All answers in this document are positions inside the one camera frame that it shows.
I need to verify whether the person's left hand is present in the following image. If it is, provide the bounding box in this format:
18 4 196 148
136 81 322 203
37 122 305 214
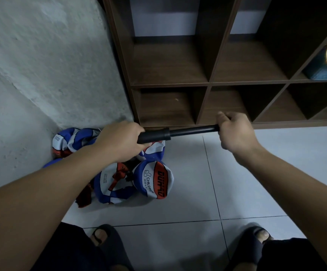
93 120 152 164

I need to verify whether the person's right hand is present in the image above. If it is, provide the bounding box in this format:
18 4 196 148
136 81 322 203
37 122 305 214
217 111 266 169

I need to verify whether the blue white red basketball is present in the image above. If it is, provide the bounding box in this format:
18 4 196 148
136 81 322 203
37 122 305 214
43 158 97 208
93 162 139 204
52 127 102 157
132 160 174 200
138 141 167 163

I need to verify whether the black hand pump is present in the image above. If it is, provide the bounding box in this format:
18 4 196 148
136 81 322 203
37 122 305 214
136 125 221 145

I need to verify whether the brown wooden cubby shelf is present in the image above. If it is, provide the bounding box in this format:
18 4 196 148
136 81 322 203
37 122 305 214
98 0 327 130

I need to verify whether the person's right forearm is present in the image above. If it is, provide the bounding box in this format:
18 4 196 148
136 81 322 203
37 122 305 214
243 145 327 271

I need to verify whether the person's left forearm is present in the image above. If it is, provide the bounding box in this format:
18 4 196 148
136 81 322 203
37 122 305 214
0 145 122 271

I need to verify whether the person's left foot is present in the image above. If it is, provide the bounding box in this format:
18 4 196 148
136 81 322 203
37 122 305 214
91 228 109 246

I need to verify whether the black sandal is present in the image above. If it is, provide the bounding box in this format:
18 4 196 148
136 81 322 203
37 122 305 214
90 224 136 271
226 224 274 271

